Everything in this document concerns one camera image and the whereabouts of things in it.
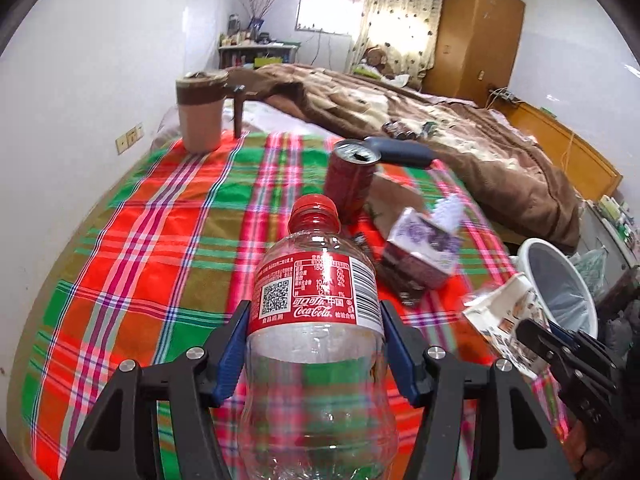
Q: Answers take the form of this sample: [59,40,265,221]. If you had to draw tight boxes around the beige brown lidded mug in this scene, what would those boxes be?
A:
[175,71,247,154]

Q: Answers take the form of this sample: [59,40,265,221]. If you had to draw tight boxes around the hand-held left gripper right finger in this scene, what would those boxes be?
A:
[381,300,576,480]

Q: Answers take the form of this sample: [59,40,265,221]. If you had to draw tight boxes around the patterned curtain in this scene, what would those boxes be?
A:
[346,0,446,80]

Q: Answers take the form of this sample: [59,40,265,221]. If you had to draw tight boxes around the brown teddy bear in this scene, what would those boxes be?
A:
[360,46,396,80]

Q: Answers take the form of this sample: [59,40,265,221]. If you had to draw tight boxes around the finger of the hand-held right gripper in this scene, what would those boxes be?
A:
[548,321,621,386]
[515,317,619,402]

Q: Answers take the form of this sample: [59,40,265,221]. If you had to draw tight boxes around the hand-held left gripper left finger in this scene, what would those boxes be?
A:
[60,300,251,480]

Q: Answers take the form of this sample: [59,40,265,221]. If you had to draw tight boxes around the wooden headboard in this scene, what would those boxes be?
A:
[500,100,624,203]

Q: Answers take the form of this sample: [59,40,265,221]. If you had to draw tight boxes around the white power strip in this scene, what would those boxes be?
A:
[486,86,521,105]

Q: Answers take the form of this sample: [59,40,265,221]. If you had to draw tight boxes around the dark blue glasses case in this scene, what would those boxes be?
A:
[363,135,437,169]

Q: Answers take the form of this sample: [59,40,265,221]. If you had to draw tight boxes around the wooden wardrobe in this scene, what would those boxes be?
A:
[424,0,527,109]

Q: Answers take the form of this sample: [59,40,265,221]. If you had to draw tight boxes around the person's right hand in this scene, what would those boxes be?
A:
[565,417,596,476]

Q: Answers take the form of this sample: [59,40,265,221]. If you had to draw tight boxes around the window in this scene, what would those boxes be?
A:
[295,0,364,37]

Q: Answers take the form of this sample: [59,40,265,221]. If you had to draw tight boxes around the white round trash bin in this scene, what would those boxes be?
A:
[516,237,599,338]

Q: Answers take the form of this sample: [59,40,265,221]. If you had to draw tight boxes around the dark shiny wrappers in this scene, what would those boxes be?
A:
[381,119,420,142]

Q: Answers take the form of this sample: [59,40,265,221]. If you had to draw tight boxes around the red green plaid bed sheet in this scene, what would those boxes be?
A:
[22,130,571,480]

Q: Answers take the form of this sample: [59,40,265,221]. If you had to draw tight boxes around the black chair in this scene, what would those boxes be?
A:
[595,265,640,361]

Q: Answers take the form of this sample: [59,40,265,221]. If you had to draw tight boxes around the red soda can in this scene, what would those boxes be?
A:
[323,138,382,226]

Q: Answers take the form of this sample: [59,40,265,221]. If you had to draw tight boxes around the pile of small boxes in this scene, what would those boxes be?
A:
[597,195,640,246]

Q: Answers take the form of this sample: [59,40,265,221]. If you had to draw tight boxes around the decorative dry branches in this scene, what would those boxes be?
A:
[234,0,285,33]

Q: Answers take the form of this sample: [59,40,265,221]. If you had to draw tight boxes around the brown patterned blanket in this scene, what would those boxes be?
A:
[227,62,585,256]

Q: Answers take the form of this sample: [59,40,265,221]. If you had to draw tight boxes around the beige wall outlet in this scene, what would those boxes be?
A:
[115,121,146,157]

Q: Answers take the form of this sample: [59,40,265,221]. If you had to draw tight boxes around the translucent plastic bag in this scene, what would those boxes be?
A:
[567,247,610,293]

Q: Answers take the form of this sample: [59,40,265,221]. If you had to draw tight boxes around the patterned paper cup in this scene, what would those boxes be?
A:
[461,272,553,380]

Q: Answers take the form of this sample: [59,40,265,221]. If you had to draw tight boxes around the clear plastic bottle red label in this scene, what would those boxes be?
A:
[239,194,401,480]

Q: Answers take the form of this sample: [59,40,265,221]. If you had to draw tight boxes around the small cluttered shelf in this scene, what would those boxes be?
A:
[217,40,302,68]

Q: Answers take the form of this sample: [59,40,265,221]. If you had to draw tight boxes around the white bedside cabinet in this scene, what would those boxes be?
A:
[580,199,640,273]

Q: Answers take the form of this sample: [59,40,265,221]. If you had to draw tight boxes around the purple tissue box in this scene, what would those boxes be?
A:
[381,195,463,309]

